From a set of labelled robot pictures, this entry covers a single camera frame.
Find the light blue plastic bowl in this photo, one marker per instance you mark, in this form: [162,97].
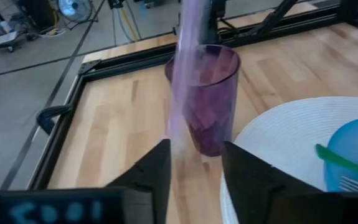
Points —
[356,146]

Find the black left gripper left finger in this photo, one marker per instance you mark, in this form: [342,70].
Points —
[157,174]

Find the round floor fan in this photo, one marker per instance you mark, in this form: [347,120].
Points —
[73,7]

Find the black aluminium rig frame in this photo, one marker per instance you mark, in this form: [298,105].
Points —
[119,63]

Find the white round woven placemat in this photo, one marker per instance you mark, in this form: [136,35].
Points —
[290,130]

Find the purple plastic tumbler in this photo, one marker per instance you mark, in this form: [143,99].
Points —
[216,102]

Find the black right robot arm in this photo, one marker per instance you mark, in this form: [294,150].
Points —
[216,25]

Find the pink drinking straw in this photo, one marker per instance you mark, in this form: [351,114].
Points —
[188,62]

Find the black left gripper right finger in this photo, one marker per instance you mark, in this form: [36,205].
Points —
[253,180]

